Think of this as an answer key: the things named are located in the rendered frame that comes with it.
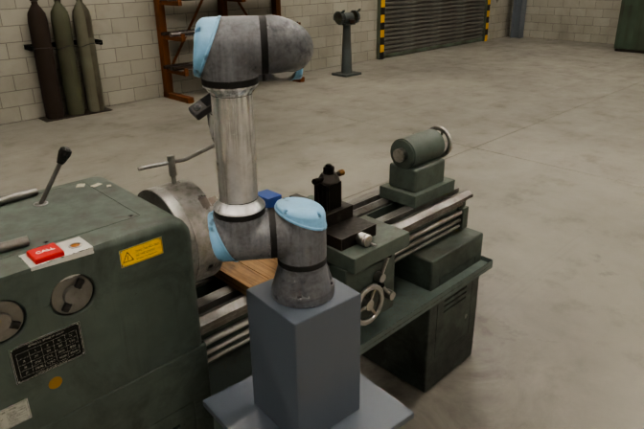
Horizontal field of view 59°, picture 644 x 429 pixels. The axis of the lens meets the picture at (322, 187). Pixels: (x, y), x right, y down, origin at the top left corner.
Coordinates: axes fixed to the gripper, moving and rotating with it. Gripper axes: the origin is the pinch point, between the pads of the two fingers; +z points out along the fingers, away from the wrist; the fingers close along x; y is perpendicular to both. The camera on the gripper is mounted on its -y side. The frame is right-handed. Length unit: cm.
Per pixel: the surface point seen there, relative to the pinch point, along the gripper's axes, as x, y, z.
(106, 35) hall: 592, 265, 275
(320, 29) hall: 580, 680, 300
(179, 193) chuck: -10.5, -17.9, 7.3
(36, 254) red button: -25, -63, -3
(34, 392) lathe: -39, -70, 24
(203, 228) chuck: -22.1, -16.7, 11.8
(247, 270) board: -22.7, 4.1, 39.6
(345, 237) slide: -37, 33, 25
